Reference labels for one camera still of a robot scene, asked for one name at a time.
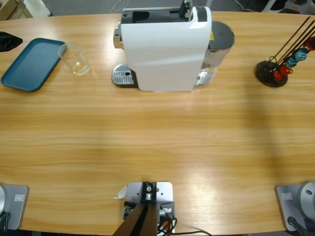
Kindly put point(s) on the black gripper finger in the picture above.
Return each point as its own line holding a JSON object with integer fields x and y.
{"x": 7, "y": 43}

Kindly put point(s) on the white capsule coffee machine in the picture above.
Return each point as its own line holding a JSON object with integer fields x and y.
{"x": 162, "y": 56}

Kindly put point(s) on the red coffee capsule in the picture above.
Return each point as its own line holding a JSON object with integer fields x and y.
{"x": 312, "y": 43}
{"x": 278, "y": 76}
{"x": 286, "y": 70}

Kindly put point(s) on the blue coffee capsule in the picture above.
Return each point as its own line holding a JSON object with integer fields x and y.
{"x": 292, "y": 62}
{"x": 301, "y": 53}

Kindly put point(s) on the teal serving tray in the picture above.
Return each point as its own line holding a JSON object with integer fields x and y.
{"x": 29, "y": 66}

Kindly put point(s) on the tan cardboard box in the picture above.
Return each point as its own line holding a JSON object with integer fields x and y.
{"x": 7, "y": 9}

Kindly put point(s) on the white bundle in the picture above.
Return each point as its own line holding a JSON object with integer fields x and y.
{"x": 37, "y": 7}

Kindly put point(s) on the clear drinking glass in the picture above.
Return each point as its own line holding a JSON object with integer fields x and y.
{"x": 76, "y": 61}

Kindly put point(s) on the white tape tab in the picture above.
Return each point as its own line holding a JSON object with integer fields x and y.
{"x": 121, "y": 193}

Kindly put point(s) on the orange connector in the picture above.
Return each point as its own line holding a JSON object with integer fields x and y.
{"x": 164, "y": 225}

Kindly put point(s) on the black capsule holder with rods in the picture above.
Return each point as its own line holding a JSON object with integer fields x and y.
{"x": 264, "y": 73}

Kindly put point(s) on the white camera mount with post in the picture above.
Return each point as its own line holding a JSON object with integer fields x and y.
{"x": 165, "y": 191}

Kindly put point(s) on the white frame furniture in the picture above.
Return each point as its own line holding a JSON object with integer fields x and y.
{"x": 270, "y": 6}

